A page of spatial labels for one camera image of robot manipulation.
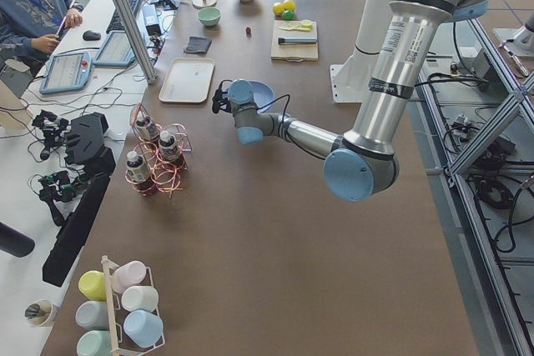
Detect tea bottle front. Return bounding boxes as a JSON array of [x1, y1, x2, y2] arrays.
[[126, 150, 156, 196]]

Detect aluminium frame post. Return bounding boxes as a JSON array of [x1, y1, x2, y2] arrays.
[[113, 0, 156, 84]]

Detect wooden cutting board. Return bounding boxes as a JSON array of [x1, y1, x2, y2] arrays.
[[270, 20, 319, 62]]

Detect tea bottle right back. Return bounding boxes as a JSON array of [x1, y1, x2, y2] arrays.
[[159, 130, 185, 169]]

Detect person in blue hoodie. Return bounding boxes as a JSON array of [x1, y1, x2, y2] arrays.
[[1, 0, 83, 61]]

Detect yellow plastic knife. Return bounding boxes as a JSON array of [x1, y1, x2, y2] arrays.
[[278, 25, 313, 32]]

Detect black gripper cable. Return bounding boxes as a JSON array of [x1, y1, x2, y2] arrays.
[[254, 93, 292, 118]]

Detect green lime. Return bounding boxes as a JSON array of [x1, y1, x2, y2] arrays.
[[281, 10, 295, 21]]

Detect blue plate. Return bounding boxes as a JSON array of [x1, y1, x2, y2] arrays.
[[249, 80, 275, 113]]

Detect black computer mouse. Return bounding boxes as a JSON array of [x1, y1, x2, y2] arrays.
[[83, 30, 101, 42]]

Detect grey cup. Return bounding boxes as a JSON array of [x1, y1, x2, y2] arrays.
[[75, 300, 108, 330]]

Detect black keyboard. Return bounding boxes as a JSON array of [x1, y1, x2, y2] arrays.
[[105, 0, 144, 35]]

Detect steel muddler black tip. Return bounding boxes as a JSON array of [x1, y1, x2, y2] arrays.
[[277, 37, 317, 45]]

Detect tea bottle left back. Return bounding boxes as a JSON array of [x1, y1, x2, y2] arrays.
[[134, 114, 160, 143]]

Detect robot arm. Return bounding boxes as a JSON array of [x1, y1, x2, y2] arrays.
[[212, 0, 489, 201]]

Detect yellow lemon near board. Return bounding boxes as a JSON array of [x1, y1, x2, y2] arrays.
[[272, 3, 285, 16]]

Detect pink cup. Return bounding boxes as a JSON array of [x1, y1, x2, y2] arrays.
[[111, 260, 147, 293]]

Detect blue cup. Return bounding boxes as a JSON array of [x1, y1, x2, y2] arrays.
[[123, 309, 164, 348]]

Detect wooden cup rack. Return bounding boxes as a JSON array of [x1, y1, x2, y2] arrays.
[[101, 255, 166, 356]]

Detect cream rabbit tray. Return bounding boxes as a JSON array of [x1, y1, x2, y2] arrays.
[[159, 58, 214, 103]]

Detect yellow lemon far side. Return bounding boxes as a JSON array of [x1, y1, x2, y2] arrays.
[[282, 0, 296, 12]]

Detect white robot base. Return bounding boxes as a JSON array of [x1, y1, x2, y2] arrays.
[[330, 0, 392, 103]]

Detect green bowl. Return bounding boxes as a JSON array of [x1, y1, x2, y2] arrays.
[[197, 7, 221, 28]]

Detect white cup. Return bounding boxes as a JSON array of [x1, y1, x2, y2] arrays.
[[121, 285, 159, 313]]

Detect yellow cup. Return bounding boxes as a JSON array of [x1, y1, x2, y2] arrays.
[[78, 270, 106, 301]]

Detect lower lemon slice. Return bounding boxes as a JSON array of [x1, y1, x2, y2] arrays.
[[301, 19, 313, 27]]

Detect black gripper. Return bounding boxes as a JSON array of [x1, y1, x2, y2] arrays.
[[212, 79, 232, 113]]

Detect green cup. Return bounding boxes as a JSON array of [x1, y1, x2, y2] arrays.
[[76, 330, 112, 356]]

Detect copper wire bottle rack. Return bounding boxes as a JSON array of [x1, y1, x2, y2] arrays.
[[124, 103, 192, 198]]

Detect teach pendant with red button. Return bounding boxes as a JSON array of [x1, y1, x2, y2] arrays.
[[39, 51, 92, 95]]

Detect paper cup with tools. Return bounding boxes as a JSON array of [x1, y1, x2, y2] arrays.
[[24, 299, 59, 327]]

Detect grey folded cloth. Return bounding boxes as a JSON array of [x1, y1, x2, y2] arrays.
[[184, 36, 212, 54]]

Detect tea bottle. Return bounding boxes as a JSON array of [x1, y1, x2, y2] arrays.
[[159, 130, 185, 169], [134, 114, 160, 143], [126, 150, 156, 196]]

